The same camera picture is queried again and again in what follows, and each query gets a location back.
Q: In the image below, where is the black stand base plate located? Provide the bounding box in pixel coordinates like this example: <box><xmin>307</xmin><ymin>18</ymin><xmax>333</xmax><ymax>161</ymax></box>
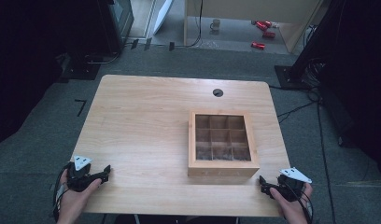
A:
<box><xmin>274</xmin><ymin>64</ymin><xmax>312</xmax><ymax>91</ymax></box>
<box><xmin>58</xmin><ymin>53</ymin><xmax>102</xmax><ymax>82</ymax></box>

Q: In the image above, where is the black looped floor cable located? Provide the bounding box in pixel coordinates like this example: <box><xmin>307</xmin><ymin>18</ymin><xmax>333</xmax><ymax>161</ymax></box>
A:
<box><xmin>83</xmin><ymin>43</ymin><xmax>134</xmax><ymax>65</ymax></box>

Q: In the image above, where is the person's left hand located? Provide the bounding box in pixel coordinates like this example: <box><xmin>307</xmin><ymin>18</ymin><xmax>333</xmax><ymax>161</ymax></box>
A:
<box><xmin>55</xmin><ymin>169</ymin><xmax>103</xmax><ymax>224</ymax></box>

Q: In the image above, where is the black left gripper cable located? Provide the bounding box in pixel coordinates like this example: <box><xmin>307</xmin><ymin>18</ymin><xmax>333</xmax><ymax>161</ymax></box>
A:
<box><xmin>52</xmin><ymin>162</ymin><xmax>73</xmax><ymax>223</ymax></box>

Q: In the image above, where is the black monitor cabinet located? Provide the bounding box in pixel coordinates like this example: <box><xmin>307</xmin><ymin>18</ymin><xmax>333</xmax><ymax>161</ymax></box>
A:
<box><xmin>96</xmin><ymin>0</ymin><xmax>135</xmax><ymax>55</ymax></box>

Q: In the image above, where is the white board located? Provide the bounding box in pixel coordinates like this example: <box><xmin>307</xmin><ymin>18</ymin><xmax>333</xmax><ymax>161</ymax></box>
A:
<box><xmin>152</xmin><ymin>0</ymin><xmax>175</xmax><ymax>35</ymax></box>

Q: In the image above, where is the black tape corner mark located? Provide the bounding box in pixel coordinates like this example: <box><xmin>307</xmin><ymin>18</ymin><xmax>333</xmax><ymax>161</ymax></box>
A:
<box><xmin>74</xmin><ymin>99</ymin><xmax>88</xmax><ymax>118</ymax></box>

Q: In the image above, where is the wooden compartment box glass lid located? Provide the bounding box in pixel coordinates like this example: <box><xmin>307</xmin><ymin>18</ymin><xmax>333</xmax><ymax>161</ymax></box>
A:
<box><xmin>187</xmin><ymin>110</ymin><xmax>261</xmax><ymax>179</ymax></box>

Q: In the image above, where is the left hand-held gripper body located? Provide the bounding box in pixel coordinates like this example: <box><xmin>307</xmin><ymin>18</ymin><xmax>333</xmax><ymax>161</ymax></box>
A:
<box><xmin>66</xmin><ymin>155</ymin><xmax>103</xmax><ymax>193</ymax></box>

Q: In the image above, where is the black hanging cable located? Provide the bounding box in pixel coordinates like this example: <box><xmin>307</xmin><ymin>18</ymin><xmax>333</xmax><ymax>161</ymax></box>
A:
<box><xmin>175</xmin><ymin>0</ymin><xmax>205</xmax><ymax>49</ymax></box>

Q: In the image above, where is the long black floor cable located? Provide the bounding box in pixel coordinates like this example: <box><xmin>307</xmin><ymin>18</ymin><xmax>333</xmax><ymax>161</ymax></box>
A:
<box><xmin>315</xmin><ymin>92</ymin><xmax>337</xmax><ymax>224</ymax></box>

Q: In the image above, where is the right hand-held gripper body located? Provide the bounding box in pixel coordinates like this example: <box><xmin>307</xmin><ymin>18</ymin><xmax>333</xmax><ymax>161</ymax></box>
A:
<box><xmin>271</xmin><ymin>167</ymin><xmax>313</xmax><ymax>203</ymax></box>

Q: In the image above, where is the light wooden desk frame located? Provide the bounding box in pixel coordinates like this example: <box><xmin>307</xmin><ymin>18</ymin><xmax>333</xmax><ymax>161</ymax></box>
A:
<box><xmin>183</xmin><ymin>0</ymin><xmax>324</xmax><ymax>54</ymax></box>

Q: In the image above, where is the dark curtain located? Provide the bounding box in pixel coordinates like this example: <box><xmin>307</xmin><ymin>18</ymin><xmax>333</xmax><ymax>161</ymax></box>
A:
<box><xmin>295</xmin><ymin>0</ymin><xmax>381</xmax><ymax>188</ymax></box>
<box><xmin>0</xmin><ymin>0</ymin><xmax>109</xmax><ymax>148</ymax></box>

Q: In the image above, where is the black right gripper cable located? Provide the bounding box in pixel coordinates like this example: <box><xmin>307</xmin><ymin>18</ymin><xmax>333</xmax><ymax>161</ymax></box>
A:
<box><xmin>281</xmin><ymin>175</ymin><xmax>315</xmax><ymax>224</ymax></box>

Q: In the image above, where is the bundle of black cables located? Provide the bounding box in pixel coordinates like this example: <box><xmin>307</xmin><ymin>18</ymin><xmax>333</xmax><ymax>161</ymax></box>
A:
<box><xmin>302</xmin><ymin>57</ymin><xmax>325</xmax><ymax>91</ymax></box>

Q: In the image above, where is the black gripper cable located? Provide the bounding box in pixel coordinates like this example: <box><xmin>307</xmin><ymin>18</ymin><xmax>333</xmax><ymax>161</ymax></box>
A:
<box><xmin>52</xmin><ymin>162</ymin><xmax>73</xmax><ymax>223</ymax></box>
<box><xmin>281</xmin><ymin>175</ymin><xmax>315</xmax><ymax>224</ymax></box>

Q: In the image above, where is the person's right hand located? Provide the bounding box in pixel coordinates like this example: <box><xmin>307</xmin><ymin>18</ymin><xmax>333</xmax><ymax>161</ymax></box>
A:
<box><xmin>269</xmin><ymin>182</ymin><xmax>314</xmax><ymax>224</ymax></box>

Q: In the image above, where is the grey mug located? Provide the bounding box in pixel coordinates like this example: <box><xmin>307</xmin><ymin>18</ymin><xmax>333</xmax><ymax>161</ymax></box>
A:
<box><xmin>209</xmin><ymin>18</ymin><xmax>222</xmax><ymax>33</ymax></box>

